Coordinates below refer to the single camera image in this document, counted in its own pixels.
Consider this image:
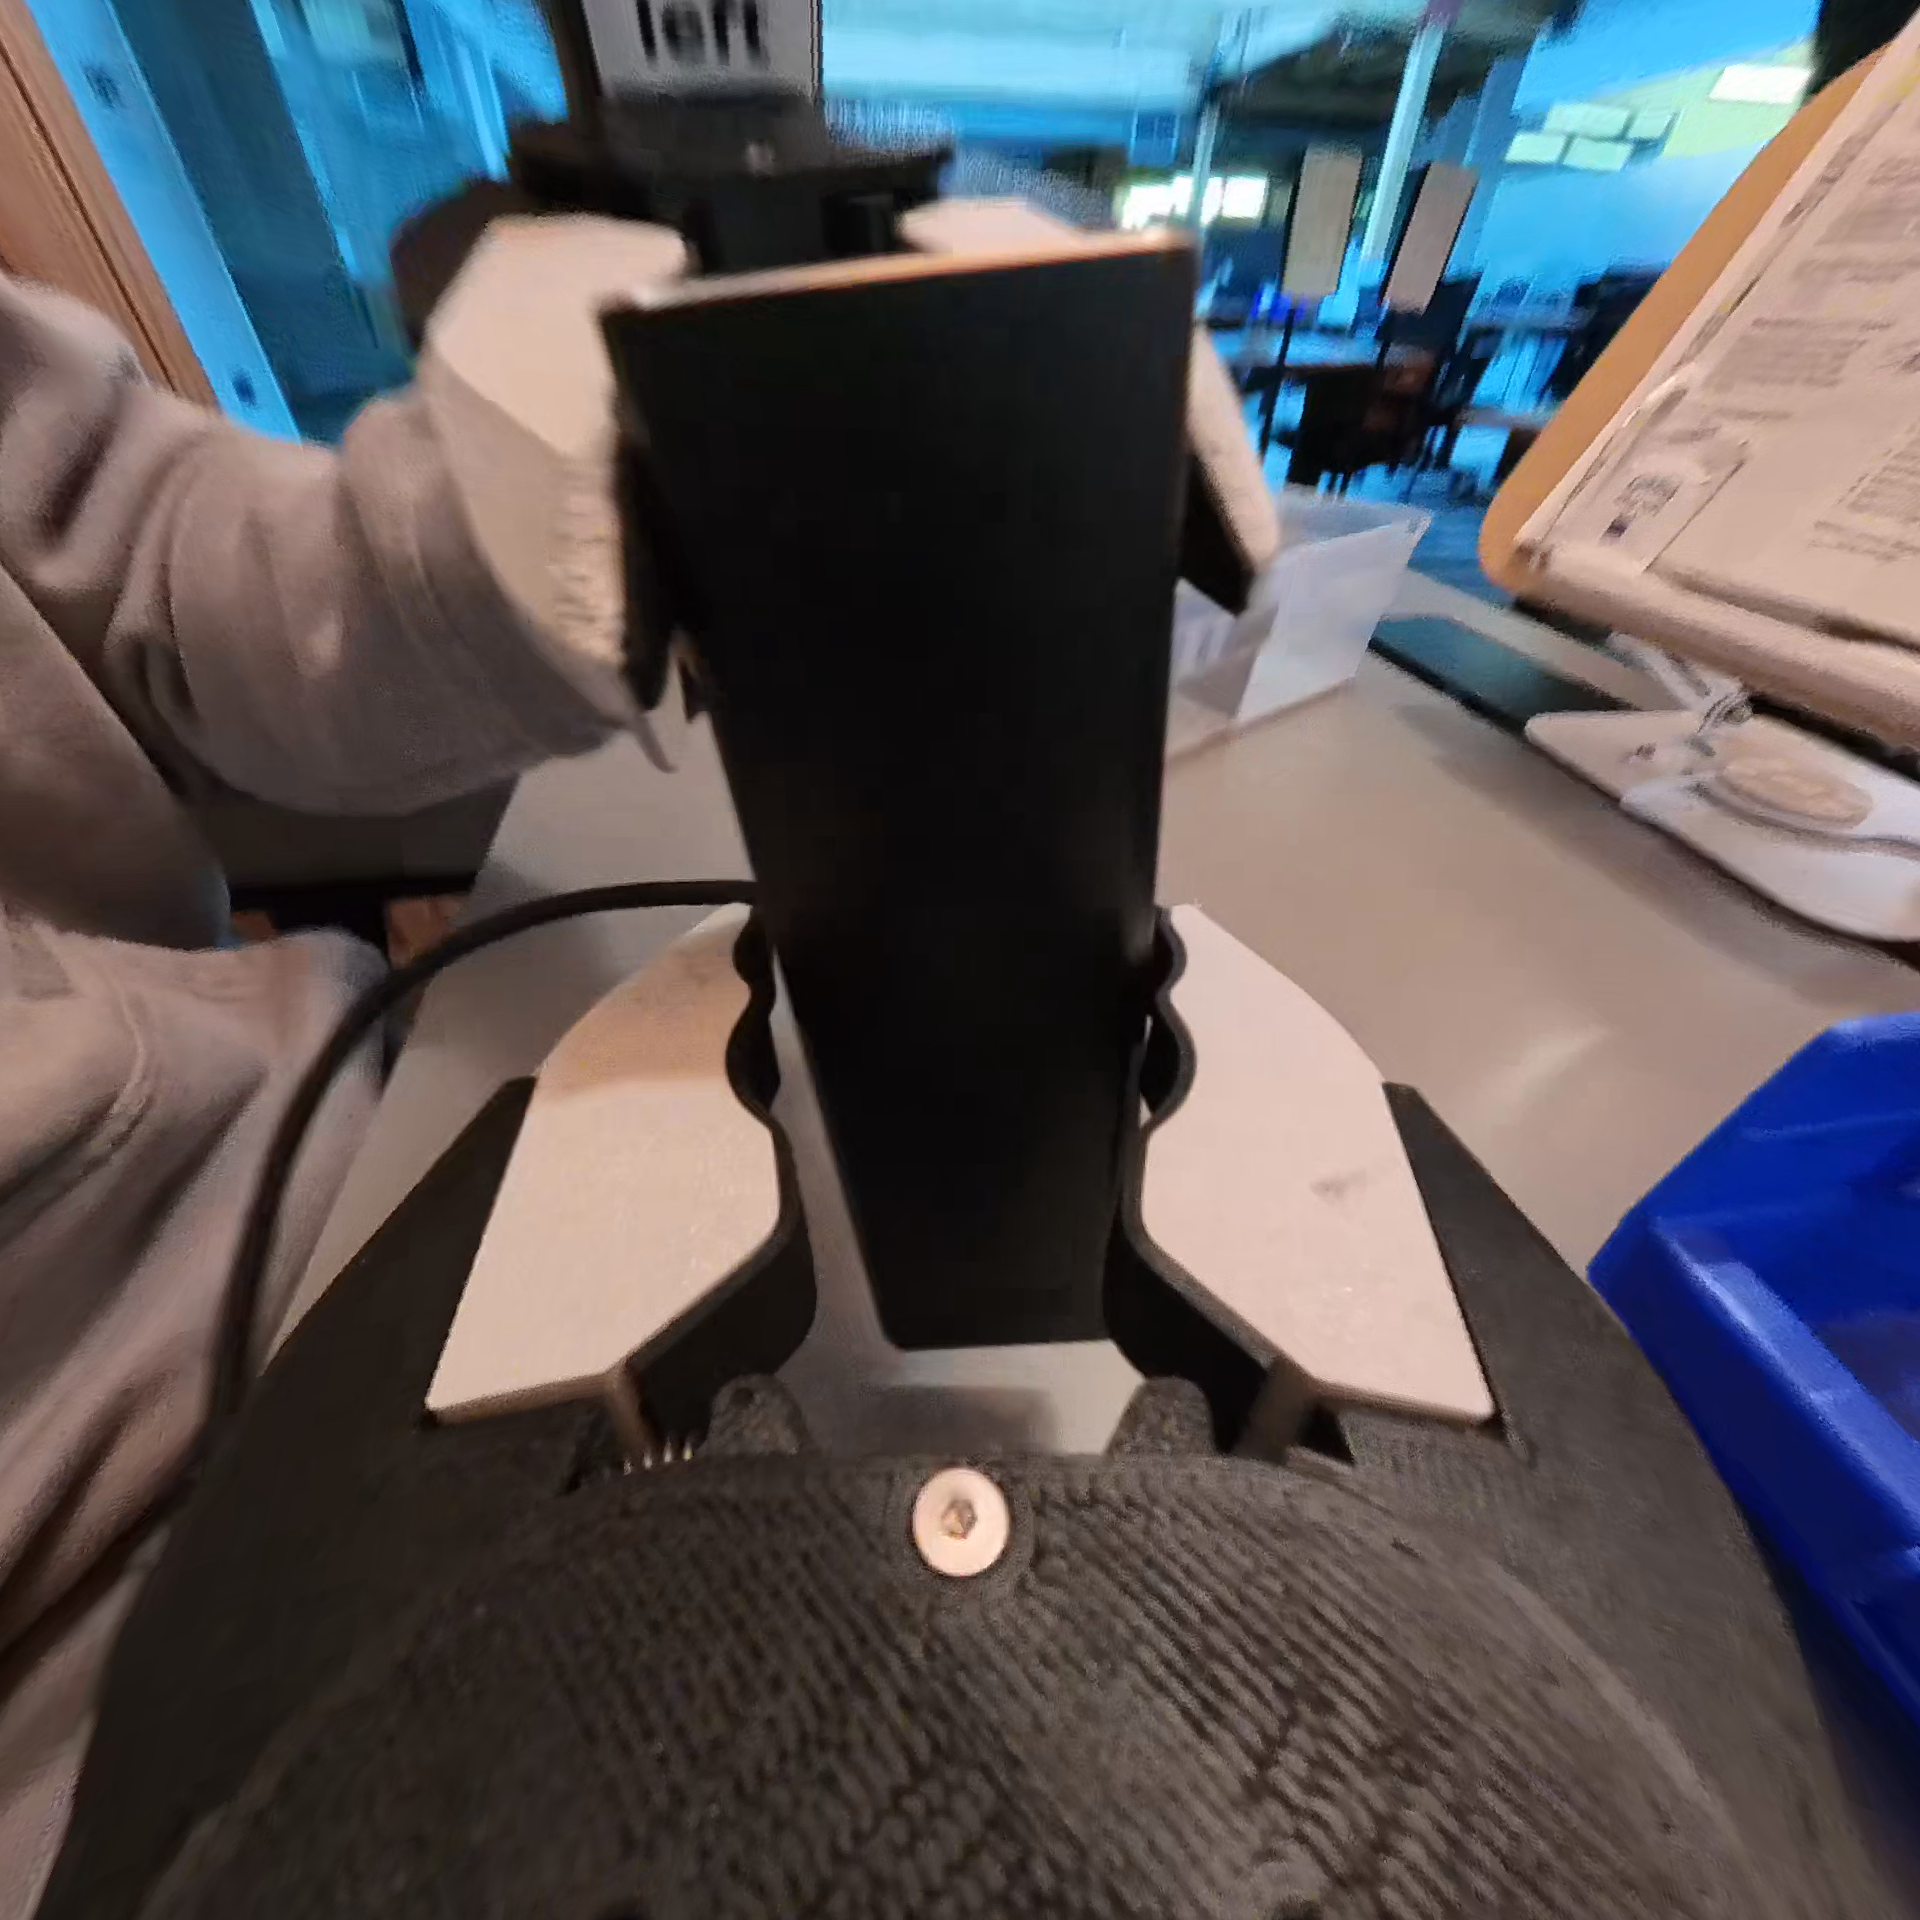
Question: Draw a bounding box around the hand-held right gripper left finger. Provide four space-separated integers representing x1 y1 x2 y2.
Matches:
425 902 821 1428

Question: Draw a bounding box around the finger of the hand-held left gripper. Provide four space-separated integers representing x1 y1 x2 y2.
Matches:
420 208 706 771
900 195 1287 619

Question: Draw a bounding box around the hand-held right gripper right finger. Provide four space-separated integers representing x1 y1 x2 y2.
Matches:
1106 902 1501 1464

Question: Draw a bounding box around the black cable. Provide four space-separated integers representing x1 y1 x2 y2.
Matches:
204 880 759 1451

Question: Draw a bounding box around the black multi-port usb hub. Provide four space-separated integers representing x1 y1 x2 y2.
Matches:
599 232 1205 1351

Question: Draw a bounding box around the person's left forearm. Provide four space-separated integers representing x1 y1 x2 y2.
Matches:
0 271 640 946

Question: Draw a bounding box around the clear plastic box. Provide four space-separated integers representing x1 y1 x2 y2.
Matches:
1169 503 1437 755

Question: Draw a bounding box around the black flat pad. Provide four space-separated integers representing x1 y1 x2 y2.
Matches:
1369 612 1640 740

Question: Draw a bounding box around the blue plastic bin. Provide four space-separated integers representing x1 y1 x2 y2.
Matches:
1587 1014 1920 1740

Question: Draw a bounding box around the wooden document board with papers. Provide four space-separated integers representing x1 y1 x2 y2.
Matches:
1477 22 1920 696

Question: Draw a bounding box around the person's grey sweatshirt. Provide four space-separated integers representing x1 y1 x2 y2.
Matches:
0 902 394 1920

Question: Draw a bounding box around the white stand base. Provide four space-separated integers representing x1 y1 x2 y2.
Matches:
1520 661 1920 943

